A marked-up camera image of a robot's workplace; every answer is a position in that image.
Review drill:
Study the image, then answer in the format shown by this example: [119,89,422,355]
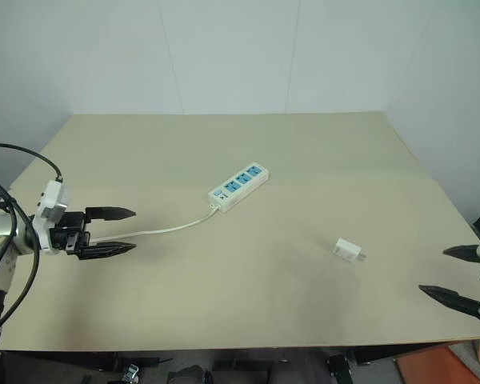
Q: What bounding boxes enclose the white power strip blue sockets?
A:
[206,160,271,214]

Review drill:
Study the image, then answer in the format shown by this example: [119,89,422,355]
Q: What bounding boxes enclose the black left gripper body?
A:
[50,210,93,258]

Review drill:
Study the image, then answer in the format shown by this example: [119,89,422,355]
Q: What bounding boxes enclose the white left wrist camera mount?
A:
[30,179,71,257]

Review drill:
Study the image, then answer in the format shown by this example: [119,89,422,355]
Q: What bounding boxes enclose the white charger plug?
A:
[331,237,369,266]

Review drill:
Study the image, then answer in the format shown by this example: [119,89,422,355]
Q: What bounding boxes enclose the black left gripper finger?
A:
[84,206,138,223]
[77,241,138,262]

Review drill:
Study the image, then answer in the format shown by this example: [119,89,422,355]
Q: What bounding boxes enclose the white power strip cord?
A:
[88,203,221,244]

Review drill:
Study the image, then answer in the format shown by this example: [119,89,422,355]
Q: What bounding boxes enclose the small metal caster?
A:
[121,363,142,384]

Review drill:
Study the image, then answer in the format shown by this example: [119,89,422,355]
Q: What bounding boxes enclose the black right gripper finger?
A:
[418,284,480,318]
[442,245,480,265]

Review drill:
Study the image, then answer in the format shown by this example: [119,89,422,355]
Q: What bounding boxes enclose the dark rounded shape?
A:
[166,364,214,384]

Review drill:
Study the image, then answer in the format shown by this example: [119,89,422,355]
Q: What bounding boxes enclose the black metal bracket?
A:
[326,353,360,384]

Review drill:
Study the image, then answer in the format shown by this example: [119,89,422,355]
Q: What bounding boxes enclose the orange object under table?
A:
[394,339,480,384]

